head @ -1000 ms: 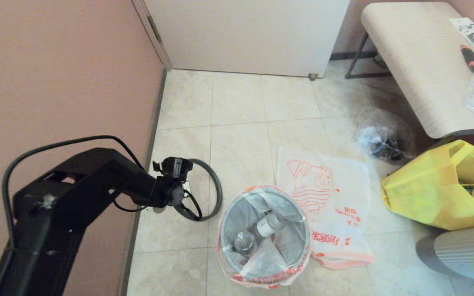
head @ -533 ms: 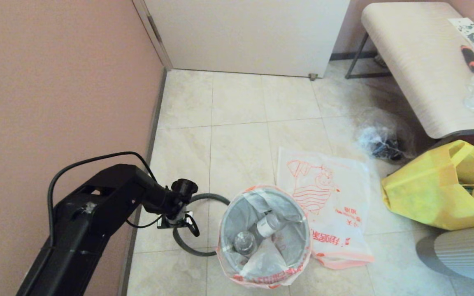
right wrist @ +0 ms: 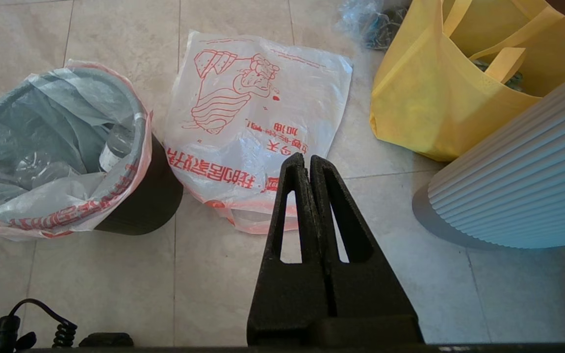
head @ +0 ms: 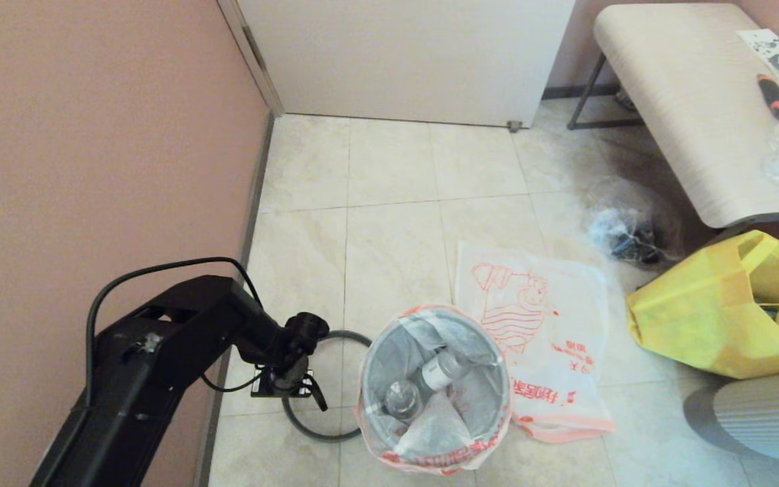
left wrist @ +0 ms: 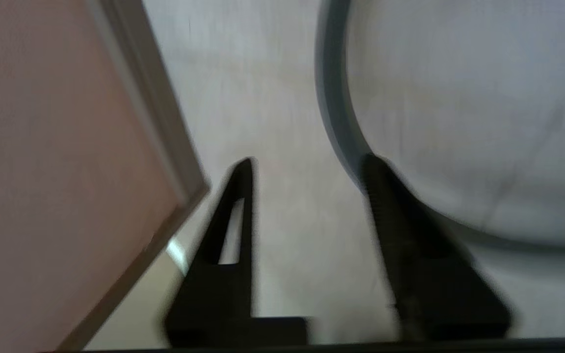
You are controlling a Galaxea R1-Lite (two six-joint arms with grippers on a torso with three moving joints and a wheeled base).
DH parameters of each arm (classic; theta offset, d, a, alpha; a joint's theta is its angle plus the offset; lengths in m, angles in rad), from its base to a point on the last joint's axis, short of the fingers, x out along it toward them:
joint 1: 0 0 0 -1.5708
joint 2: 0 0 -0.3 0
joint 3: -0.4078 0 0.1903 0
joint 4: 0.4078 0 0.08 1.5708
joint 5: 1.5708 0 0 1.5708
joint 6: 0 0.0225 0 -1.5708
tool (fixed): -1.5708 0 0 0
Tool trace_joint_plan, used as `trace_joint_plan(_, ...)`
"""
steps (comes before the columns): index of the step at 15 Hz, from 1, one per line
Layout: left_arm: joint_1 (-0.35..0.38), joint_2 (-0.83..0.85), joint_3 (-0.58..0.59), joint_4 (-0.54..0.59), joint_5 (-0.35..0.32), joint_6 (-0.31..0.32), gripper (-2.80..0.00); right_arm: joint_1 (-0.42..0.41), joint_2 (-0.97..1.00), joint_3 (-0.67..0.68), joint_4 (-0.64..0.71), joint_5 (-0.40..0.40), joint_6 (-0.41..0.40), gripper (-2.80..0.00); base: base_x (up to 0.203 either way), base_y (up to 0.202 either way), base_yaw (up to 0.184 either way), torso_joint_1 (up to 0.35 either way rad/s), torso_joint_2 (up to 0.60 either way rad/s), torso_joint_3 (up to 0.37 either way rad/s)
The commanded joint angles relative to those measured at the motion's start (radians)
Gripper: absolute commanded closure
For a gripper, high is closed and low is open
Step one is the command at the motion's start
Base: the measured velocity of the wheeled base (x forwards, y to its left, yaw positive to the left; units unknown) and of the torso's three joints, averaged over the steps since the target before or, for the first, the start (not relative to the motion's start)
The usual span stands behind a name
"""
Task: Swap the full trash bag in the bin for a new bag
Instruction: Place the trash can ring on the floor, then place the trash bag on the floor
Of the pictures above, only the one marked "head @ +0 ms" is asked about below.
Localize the grey bin retaining ring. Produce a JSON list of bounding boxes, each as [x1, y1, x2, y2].
[[281, 330, 373, 444]]

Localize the black round trash bin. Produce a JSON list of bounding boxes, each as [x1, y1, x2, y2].
[[360, 306, 512, 471]]

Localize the clear plastic bag dark contents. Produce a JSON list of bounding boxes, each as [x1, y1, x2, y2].
[[582, 179, 684, 268]]

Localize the yellow tote bag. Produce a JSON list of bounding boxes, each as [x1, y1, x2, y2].
[[625, 230, 779, 380]]

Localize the clear bottle with white label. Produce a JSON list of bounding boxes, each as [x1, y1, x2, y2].
[[384, 350, 465, 419]]

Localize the white door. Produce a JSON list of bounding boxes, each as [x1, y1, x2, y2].
[[237, 0, 576, 129]]

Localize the grey ribbed round object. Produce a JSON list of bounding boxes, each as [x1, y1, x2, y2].
[[684, 367, 779, 464]]

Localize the beige bench with black legs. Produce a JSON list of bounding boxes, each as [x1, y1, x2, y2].
[[567, 3, 779, 229]]

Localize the black and orange tool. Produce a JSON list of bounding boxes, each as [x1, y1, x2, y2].
[[755, 74, 779, 121]]

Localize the black and white printed leaflet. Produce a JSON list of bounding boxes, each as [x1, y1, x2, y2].
[[734, 28, 779, 91]]

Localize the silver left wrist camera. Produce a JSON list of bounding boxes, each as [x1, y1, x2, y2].
[[273, 357, 310, 393]]

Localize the white door frame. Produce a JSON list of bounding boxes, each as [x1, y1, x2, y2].
[[217, 0, 287, 117]]

